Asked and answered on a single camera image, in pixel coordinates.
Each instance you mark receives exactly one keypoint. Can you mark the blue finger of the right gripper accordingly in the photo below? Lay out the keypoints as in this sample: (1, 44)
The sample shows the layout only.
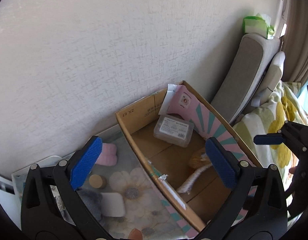
(268, 139)

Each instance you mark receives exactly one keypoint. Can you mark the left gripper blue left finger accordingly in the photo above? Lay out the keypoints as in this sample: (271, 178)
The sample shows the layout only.
(83, 160)

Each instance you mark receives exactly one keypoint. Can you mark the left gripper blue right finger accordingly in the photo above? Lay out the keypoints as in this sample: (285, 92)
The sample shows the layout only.
(223, 161)

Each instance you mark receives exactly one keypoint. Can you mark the brown plush hedgehog toy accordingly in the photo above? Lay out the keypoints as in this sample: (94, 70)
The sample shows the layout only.
(199, 159)

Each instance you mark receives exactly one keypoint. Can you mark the white square plastic container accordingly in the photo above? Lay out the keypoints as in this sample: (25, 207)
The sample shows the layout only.
(112, 205)

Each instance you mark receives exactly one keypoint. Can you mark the yellow green floral bedding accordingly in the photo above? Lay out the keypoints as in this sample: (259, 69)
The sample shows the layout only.
(281, 106)

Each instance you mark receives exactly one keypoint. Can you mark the white pillow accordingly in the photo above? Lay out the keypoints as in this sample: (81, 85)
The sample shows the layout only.
(272, 77)

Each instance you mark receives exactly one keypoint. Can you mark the clear plastic labelled box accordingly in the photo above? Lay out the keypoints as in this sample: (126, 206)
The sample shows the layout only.
(173, 130)

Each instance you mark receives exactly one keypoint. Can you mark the pink patterned cardboard box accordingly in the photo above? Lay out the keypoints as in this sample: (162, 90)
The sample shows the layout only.
(168, 165)

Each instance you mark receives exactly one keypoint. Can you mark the floral blue table cloth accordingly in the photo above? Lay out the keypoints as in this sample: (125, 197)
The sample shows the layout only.
(147, 210)

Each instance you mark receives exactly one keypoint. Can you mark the grey upholstered headboard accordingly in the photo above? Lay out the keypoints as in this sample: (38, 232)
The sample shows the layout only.
(252, 59)

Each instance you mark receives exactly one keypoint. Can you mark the brown curtain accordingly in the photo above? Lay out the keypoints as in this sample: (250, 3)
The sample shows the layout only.
(295, 42)

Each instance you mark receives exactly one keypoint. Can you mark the green tissue pack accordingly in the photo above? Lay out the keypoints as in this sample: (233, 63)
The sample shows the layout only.
(259, 24)

